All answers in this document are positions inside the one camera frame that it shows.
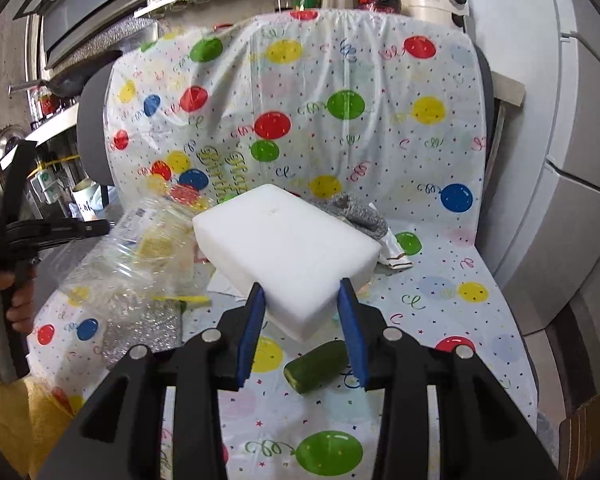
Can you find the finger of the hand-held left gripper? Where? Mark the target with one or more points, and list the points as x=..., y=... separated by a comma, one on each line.
x=75, y=231

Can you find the yellow strip wrapper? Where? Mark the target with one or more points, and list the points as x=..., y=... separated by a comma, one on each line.
x=190, y=300

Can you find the wooden board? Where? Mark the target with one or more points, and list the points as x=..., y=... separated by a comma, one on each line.
x=509, y=89

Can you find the white crumpled wrapper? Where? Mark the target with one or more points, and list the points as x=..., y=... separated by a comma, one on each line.
x=392, y=255

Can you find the silver bubble wrap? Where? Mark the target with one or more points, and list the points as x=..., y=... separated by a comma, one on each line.
x=145, y=327

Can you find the black wok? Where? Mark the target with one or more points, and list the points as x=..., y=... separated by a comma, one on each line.
x=75, y=77

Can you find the green cucumber piece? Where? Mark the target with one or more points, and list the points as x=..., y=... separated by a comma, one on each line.
x=312, y=367

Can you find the white foam block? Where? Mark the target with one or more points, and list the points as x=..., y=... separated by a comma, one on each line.
x=285, y=250

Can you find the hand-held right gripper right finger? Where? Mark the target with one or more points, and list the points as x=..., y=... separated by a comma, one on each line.
x=352, y=335

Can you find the cardboard box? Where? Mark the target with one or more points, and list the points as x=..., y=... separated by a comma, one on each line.
x=595, y=435

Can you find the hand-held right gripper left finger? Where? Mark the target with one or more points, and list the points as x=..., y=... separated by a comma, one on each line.
x=250, y=340

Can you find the white mug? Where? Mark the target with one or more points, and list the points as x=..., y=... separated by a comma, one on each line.
x=87, y=200

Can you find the grey knitted cloth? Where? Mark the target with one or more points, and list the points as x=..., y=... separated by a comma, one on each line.
x=360, y=215

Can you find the person's left hand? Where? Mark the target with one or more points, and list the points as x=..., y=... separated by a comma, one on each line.
x=21, y=310

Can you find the clear plastic bag with label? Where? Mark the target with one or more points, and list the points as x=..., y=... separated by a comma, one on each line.
x=130, y=255

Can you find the steel range hood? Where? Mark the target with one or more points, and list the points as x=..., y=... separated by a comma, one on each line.
x=90, y=15

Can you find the white refrigerator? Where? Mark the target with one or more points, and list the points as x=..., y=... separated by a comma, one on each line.
x=555, y=135

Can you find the stainless steel lid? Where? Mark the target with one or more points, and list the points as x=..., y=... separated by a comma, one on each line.
x=7, y=147

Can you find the balloon-print plastic cover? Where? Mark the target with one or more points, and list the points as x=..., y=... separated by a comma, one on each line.
x=330, y=160

